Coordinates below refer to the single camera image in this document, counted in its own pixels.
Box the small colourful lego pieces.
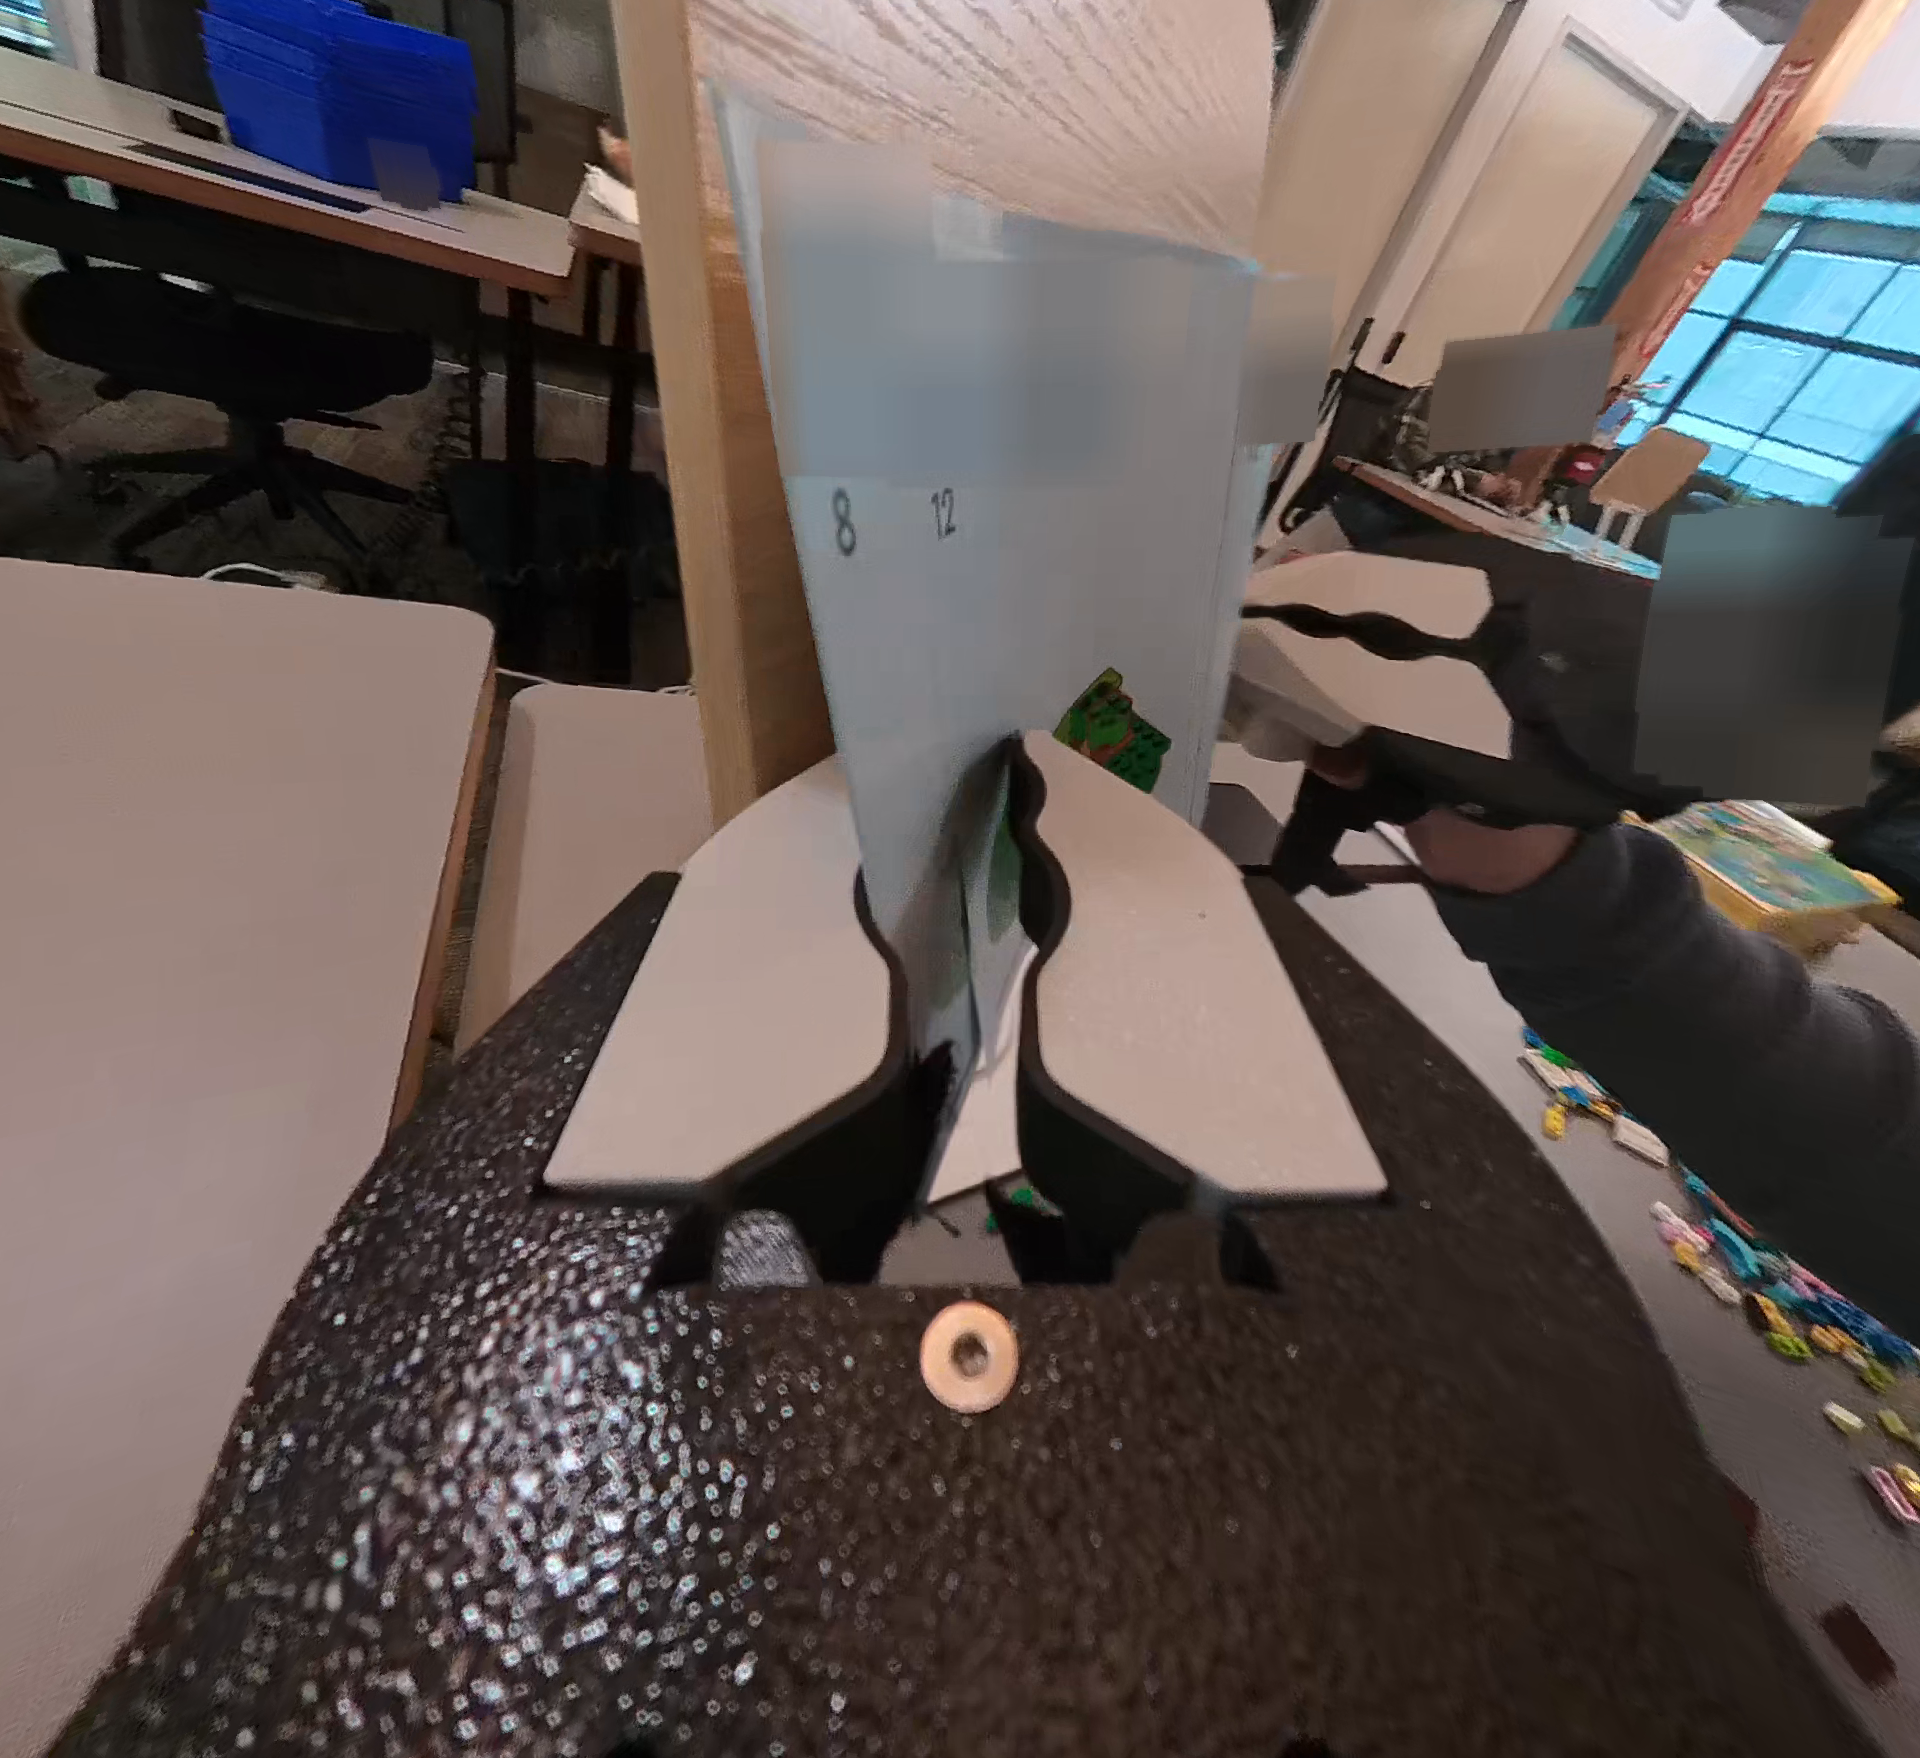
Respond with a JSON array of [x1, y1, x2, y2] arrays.
[[1516, 1033, 1920, 1534]]

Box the instruction book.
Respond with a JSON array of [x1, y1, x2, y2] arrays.
[[595, 0, 1277, 1040]]

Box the person's right hand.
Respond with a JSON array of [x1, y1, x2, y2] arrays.
[[1405, 810, 1583, 895]]

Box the blue storage crate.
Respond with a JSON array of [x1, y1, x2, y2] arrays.
[[199, 0, 482, 205]]

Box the black office chair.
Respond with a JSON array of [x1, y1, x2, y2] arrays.
[[24, 259, 441, 575]]

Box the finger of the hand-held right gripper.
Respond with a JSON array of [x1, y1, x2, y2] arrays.
[[1222, 618, 1521, 767], [1243, 549, 1509, 654]]

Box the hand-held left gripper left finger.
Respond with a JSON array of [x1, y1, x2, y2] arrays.
[[548, 753, 911, 1279]]

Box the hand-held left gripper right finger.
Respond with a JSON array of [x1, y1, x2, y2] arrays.
[[1006, 729, 1388, 1285]]

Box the yellow lego box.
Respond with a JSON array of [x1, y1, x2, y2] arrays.
[[1650, 798, 1901, 955]]

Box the person's right forearm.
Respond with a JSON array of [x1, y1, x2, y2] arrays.
[[1434, 822, 1920, 1315]]

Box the long brown desk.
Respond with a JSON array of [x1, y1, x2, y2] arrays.
[[2, 55, 577, 559]]

